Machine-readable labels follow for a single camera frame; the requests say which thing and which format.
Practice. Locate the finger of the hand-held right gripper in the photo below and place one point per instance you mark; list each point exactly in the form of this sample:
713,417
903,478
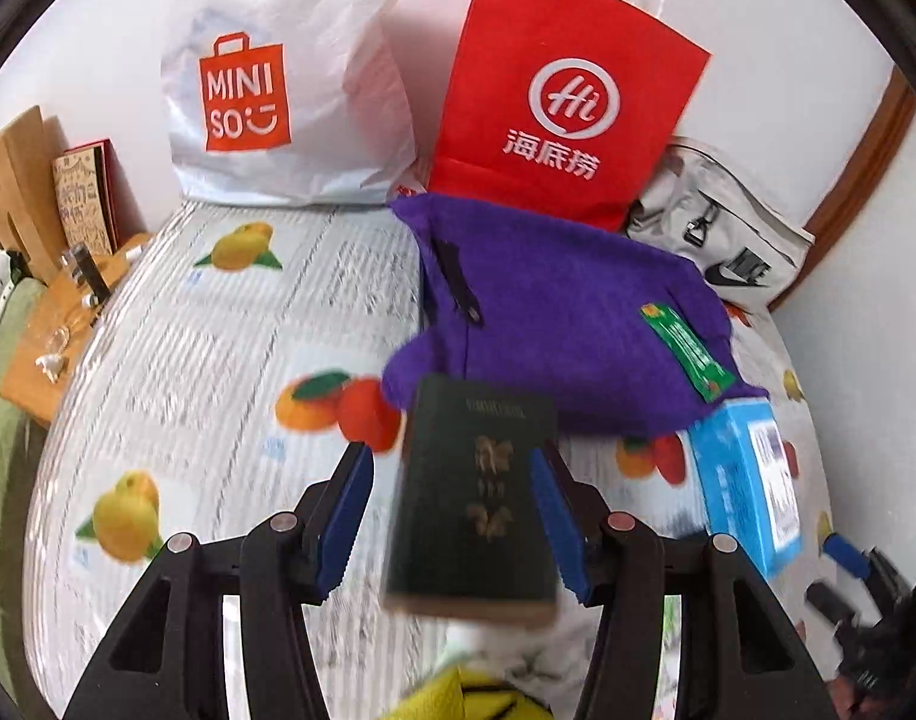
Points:
829,604
848,553

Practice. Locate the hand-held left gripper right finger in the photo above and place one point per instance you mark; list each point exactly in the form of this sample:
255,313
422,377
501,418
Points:
559,540

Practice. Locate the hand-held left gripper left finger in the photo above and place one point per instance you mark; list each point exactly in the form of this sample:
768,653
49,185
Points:
345,532

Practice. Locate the dark green book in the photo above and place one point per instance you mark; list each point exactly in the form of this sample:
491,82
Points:
465,502

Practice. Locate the yellow soft toy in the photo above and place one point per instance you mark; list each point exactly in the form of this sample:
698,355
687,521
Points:
458,697

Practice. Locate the blue box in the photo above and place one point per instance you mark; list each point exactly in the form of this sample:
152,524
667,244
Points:
735,480

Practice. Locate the purple fleece cloth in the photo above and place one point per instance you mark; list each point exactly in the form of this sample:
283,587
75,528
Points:
563,315

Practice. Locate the green packet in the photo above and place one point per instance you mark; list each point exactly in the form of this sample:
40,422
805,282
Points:
683,349

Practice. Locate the clear plastic wrapper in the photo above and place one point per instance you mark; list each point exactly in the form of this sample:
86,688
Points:
53,349

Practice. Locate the green blanket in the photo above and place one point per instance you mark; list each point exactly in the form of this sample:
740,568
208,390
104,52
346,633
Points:
0,420

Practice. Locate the beige canvas pouch bag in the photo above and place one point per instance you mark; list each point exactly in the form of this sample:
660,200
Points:
675,195

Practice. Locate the small dark object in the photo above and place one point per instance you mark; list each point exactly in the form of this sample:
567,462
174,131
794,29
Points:
86,270

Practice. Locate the small red cover booklet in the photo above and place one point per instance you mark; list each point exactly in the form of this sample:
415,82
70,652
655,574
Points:
79,195

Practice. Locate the white plastic shopping bag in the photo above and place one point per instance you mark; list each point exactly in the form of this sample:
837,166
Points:
315,90

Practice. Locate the red paper bag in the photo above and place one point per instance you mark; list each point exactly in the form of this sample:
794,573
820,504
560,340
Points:
578,52

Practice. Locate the wooden chair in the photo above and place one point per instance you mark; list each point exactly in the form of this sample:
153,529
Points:
23,165

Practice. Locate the wooden door frame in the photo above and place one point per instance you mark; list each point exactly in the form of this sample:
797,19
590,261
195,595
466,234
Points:
871,165

